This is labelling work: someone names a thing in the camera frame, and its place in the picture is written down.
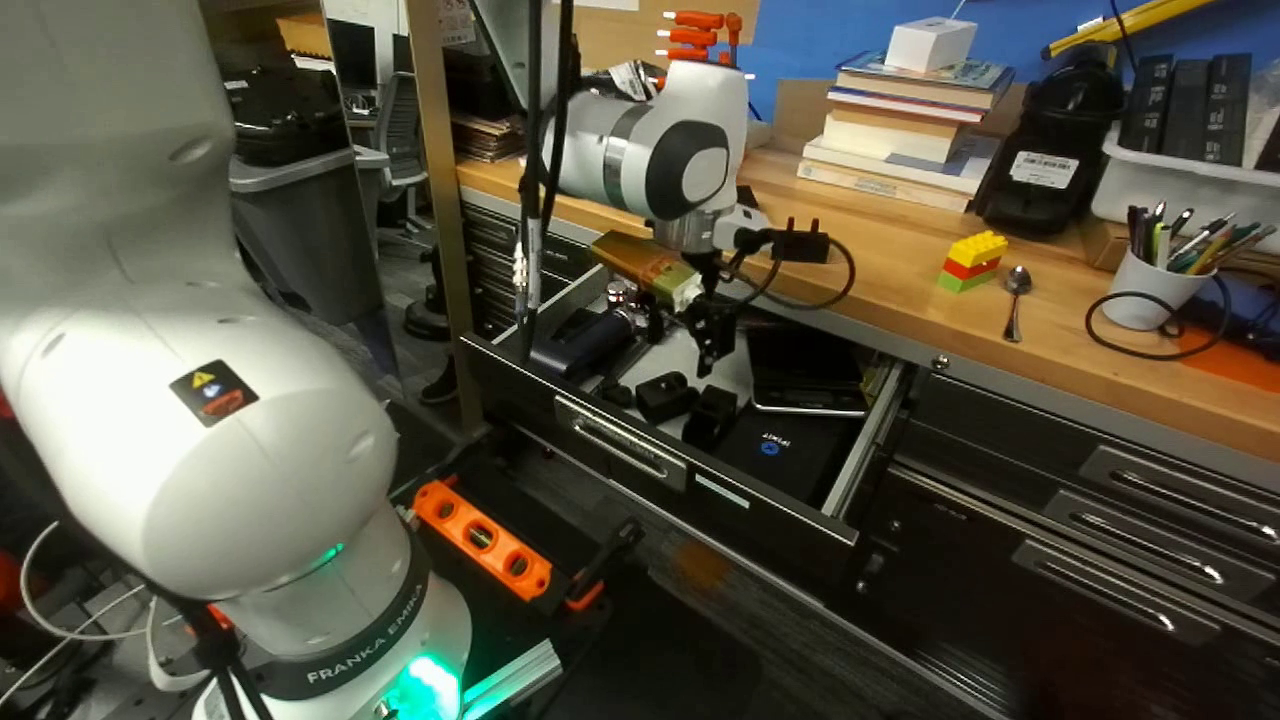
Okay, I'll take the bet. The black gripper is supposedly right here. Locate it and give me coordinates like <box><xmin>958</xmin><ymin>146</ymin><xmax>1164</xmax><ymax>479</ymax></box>
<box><xmin>684</xmin><ymin>283</ymin><xmax>752</xmax><ymax>393</ymax></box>

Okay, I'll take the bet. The grey metal drawer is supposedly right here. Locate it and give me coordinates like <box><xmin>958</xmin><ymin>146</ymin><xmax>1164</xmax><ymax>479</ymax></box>
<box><xmin>455</xmin><ymin>251</ymin><xmax>916</xmax><ymax>553</ymax></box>

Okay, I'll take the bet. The black drawer cabinet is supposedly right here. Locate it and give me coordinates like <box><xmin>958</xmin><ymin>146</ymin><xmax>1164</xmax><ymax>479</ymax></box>
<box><xmin>455</xmin><ymin>186</ymin><xmax>1280</xmax><ymax>720</ymax></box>

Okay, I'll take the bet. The black cube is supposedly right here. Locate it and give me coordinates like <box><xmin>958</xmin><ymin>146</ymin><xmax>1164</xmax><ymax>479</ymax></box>
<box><xmin>684</xmin><ymin>384</ymin><xmax>745</xmax><ymax>454</ymax></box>

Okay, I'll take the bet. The black box with blue logo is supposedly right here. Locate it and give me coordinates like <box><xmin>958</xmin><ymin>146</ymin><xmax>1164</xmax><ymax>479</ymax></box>
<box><xmin>712</xmin><ymin>403</ymin><xmax>874</xmax><ymax>512</ymax></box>

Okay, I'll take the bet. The black orange clamp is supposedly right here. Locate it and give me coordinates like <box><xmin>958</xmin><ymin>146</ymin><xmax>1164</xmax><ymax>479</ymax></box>
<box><xmin>564</xmin><ymin>516</ymin><xmax>649</xmax><ymax>616</ymax></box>

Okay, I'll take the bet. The black tool case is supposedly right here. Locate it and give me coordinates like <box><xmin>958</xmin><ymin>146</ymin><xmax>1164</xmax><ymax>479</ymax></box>
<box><xmin>391</xmin><ymin>446</ymin><xmax>649</xmax><ymax>633</ymax></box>

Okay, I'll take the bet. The yellow red green lego stack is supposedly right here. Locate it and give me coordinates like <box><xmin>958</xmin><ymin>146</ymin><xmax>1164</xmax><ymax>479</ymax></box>
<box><xmin>935</xmin><ymin>227</ymin><xmax>1012</xmax><ymax>295</ymax></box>

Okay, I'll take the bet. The thick white book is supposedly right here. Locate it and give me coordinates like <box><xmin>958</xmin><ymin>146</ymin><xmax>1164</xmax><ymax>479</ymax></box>
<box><xmin>813</xmin><ymin>109</ymin><xmax>1002</xmax><ymax>174</ymax></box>

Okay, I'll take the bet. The orange spirit level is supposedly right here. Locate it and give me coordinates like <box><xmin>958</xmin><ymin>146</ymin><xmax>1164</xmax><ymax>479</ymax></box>
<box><xmin>409</xmin><ymin>476</ymin><xmax>556</xmax><ymax>604</ymax></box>

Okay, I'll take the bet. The silver spoon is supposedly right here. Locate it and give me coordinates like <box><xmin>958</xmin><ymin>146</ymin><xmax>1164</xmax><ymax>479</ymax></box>
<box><xmin>1002</xmin><ymin>259</ymin><xmax>1047</xmax><ymax>350</ymax></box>

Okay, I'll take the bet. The red edged book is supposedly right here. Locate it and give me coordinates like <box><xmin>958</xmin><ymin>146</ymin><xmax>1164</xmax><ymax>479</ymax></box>
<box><xmin>823</xmin><ymin>82</ymin><xmax>1004</xmax><ymax>133</ymax></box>

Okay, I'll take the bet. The stack of dark sheets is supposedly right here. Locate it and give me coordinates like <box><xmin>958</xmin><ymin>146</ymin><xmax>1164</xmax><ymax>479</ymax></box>
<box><xmin>454</xmin><ymin>111</ymin><xmax>536</xmax><ymax>168</ymax></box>

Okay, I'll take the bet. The orange hex keys blue stand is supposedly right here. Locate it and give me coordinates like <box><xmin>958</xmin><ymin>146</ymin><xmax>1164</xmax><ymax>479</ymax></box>
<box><xmin>651</xmin><ymin>4</ymin><xmax>752</xmax><ymax>74</ymax></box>

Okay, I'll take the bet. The brown cork panel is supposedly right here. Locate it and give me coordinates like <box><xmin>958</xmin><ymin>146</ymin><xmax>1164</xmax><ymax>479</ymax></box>
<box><xmin>574</xmin><ymin>0</ymin><xmax>764</xmax><ymax>74</ymax></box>

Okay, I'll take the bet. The dark cover book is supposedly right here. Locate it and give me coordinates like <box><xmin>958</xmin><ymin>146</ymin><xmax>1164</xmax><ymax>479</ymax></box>
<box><xmin>835</xmin><ymin>52</ymin><xmax>1015</xmax><ymax>96</ymax></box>

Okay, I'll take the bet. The blue backboard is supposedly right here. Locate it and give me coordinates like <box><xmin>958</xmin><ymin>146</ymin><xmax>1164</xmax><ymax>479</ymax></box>
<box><xmin>738</xmin><ymin>0</ymin><xmax>1280</xmax><ymax>133</ymax></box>

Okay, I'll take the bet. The small white box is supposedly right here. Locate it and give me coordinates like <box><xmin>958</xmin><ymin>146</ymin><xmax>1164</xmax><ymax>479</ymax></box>
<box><xmin>879</xmin><ymin>13</ymin><xmax>980</xmax><ymax>77</ymax></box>

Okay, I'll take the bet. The grey trash bin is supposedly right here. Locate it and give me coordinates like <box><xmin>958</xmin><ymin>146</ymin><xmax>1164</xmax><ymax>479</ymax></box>
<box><xmin>223</xmin><ymin>146</ymin><xmax>399</xmax><ymax>334</ymax></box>

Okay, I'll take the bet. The white pen cup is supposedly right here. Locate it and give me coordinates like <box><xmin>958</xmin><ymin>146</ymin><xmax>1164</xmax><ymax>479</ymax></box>
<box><xmin>1102</xmin><ymin>244</ymin><xmax>1214</xmax><ymax>335</ymax></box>

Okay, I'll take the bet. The black marker pen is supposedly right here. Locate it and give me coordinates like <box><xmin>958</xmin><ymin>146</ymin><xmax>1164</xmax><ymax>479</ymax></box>
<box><xmin>1123</xmin><ymin>202</ymin><xmax>1151</xmax><ymax>270</ymax></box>

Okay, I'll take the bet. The grey pen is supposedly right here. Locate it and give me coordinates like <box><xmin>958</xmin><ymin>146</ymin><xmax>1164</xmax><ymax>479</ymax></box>
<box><xmin>1164</xmin><ymin>206</ymin><xmax>1199</xmax><ymax>263</ymax></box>

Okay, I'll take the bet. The upright black box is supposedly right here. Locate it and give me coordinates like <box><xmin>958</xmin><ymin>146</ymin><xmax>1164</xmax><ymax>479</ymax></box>
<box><xmin>1116</xmin><ymin>52</ymin><xmax>1175</xmax><ymax>151</ymax></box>
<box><xmin>1164</xmin><ymin>58</ymin><xmax>1216</xmax><ymax>162</ymax></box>
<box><xmin>1203</xmin><ymin>52</ymin><xmax>1258</xmax><ymax>168</ymax></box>

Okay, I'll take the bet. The white storage bin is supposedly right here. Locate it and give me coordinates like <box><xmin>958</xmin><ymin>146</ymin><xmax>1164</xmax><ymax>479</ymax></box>
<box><xmin>1094</xmin><ymin>125</ymin><xmax>1280</xmax><ymax>224</ymax></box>

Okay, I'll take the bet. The blue flat item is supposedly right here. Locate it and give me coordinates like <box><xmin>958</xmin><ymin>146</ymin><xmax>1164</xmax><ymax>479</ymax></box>
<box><xmin>1185</xmin><ymin>273</ymin><xmax>1280</xmax><ymax>358</ymax></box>

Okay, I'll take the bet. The yellow level bar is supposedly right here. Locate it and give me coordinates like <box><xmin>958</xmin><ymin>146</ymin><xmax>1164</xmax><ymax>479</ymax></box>
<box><xmin>1043</xmin><ymin>0</ymin><xmax>1216</xmax><ymax>60</ymax></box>

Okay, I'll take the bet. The wooden upright post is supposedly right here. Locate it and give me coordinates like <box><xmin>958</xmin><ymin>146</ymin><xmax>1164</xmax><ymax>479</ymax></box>
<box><xmin>404</xmin><ymin>0</ymin><xmax>493</xmax><ymax>431</ymax></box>

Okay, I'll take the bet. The aluminium base plate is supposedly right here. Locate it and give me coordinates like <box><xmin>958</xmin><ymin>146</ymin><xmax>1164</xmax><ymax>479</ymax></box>
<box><xmin>455</xmin><ymin>635</ymin><xmax>570</xmax><ymax>720</ymax></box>

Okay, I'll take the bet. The thin black cable loop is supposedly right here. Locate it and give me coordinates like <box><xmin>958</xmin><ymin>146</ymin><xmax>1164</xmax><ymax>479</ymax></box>
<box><xmin>1080</xmin><ymin>273</ymin><xmax>1237</xmax><ymax>364</ymax></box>

